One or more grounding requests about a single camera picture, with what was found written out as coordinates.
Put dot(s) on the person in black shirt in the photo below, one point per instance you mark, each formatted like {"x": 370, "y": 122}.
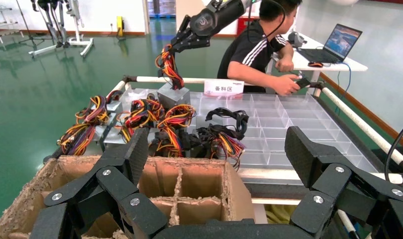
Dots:
{"x": 251, "y": 49}

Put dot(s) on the black laptop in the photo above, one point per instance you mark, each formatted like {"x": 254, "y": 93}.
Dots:
{"x": 341, "y": 39}

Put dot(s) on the white stand frame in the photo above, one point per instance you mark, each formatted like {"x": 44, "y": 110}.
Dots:
{"x": 78, "y": 29}

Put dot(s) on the person's left hand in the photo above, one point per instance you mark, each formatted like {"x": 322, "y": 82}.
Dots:
{"x": 285, "y": 65}

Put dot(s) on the white table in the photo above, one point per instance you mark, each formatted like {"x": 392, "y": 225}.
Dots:
{"x": 350, "y": 66}

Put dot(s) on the grey metal rack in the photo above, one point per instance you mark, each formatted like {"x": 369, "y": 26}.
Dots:
{"x": 7, "y": 32}

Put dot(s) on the red cabinet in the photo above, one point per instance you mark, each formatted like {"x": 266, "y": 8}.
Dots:
{"x": 242, "y": 26}

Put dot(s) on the brown cardboard divider box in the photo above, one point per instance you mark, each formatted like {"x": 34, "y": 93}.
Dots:
{"x": 201, "y": 179}

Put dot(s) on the person's right forearm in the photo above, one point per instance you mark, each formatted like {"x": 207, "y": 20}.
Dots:
{"x": 251, "y": 74}

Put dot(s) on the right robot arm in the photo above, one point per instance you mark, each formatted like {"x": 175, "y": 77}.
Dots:
{"x": 234, "y": 10}

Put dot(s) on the black grey device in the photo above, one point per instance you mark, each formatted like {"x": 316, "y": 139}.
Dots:
{"x": 295, "y": 39}

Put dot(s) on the black legged robot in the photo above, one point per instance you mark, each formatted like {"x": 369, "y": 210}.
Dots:
{"x": 60, "y": 43}

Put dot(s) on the person's left forearm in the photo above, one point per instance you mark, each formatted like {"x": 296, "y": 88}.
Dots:
{"x": 286, "y": 52}

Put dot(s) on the clear plastic compartment tray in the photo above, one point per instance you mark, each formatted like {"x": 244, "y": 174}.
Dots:
{"x": 287, "y": 125}

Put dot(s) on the white sign with characters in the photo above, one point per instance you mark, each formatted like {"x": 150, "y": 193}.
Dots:
{"x": 223, "y": 88}

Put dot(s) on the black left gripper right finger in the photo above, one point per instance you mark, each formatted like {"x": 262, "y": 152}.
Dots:
{"x": 330, "y": 184}

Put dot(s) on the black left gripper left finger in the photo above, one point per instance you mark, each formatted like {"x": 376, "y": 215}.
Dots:
{"x": 115, "y": 184}

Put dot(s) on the clear plastic bag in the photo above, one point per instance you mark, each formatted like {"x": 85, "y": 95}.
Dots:
{"x": 137, "y": 94}

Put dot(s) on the person's right hand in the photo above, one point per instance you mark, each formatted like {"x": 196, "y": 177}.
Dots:
{"x": 287, "y": 85}

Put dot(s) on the black handheld controller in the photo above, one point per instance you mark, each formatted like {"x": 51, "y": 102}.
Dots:
{"x": 303, "y": 82}

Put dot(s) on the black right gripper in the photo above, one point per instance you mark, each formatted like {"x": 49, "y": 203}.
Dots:
{"x": 206, "y": 23}

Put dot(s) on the orange computer mouse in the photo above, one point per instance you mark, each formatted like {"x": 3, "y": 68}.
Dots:
{"x": 315, "y": 64}

